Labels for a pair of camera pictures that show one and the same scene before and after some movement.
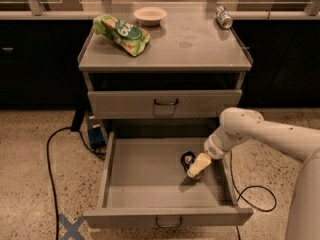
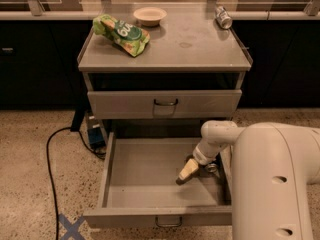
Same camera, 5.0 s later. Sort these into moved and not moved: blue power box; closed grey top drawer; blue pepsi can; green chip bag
Moved: blue pepsi can
Not moved: green chip bag; closed grey top drawer; blue power box
